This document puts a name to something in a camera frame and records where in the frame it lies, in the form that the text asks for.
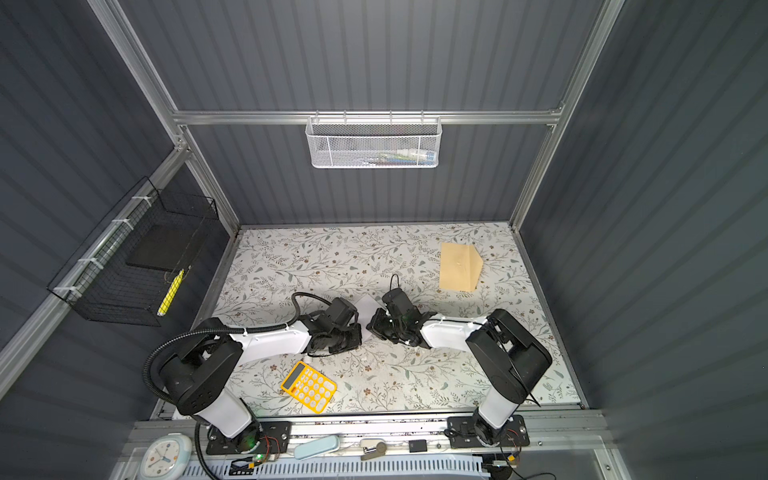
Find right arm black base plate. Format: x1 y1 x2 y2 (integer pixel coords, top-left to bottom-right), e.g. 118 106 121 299
443 415 530 449

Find white wire mesh basket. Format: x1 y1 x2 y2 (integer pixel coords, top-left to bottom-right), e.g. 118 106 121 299
305 118 443 169

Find white analog clock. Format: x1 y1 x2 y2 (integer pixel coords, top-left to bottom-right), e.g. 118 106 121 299
137 433 193 480

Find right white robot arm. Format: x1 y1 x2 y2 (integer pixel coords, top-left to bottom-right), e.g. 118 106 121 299
366 288 553 445

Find white paper letter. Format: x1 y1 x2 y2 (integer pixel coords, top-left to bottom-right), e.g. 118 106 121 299
354 294 381 325

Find pens in white basket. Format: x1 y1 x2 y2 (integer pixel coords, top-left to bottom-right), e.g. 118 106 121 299
357 148 438 167

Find yellow calculator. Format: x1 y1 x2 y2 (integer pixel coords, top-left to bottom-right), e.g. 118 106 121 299
280 361 337 414

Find manila paper envelope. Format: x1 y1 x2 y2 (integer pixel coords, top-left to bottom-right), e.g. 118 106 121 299
439 243 483 292

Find black wire basket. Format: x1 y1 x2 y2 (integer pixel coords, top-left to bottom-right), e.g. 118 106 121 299
48 178 219 327

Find small metal latch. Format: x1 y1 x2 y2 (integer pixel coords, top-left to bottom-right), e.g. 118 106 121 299
360 439 388 461

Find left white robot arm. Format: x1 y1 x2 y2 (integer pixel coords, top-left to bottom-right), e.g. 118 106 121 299
143 292 362 440

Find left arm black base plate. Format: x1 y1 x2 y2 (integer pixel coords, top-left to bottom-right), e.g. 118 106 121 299
205 421 293 455

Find small black square block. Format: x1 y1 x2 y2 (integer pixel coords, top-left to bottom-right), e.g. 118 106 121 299
408 439 428 453

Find white slotted cable duct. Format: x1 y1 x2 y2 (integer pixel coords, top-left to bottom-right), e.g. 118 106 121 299
208 454 490 479

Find light blue eraser case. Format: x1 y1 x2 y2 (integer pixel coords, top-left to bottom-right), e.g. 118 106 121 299
293 435 341 460

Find black corrugated cable hose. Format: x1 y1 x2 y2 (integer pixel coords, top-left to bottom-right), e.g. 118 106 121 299
142 291 332 480

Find yellow highlighter pen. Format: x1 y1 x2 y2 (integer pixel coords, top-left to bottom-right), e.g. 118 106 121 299
156 269 185 317

